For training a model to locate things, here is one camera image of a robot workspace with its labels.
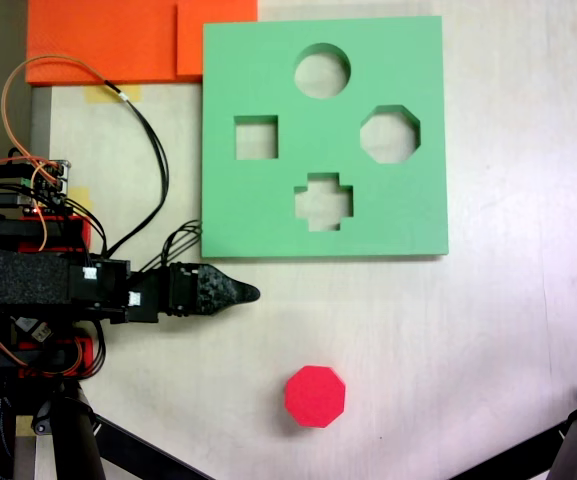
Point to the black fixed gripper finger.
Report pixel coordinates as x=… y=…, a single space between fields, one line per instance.
x=223 y=292

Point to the red octagonal pillar block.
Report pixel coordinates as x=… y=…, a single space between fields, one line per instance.
x=314 y=395

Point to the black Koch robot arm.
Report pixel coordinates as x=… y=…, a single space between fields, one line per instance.
x=18 y=280

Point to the orange foam block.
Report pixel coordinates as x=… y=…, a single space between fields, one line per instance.
x=103 y=40

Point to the green shape sorter board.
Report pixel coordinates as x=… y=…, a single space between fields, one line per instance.
x=248 y=210

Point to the red printed base clamp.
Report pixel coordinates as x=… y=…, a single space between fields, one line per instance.
x=80 y=232
x=85 y=352

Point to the small yellow tape piece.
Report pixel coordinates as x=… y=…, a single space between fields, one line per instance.
x=80 y=197

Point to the thin black tripod strut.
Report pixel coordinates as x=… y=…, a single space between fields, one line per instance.
x=143 y=455
x=518 y=455

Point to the yellow tape strip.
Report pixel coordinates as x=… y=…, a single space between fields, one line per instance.
x=93 y=95

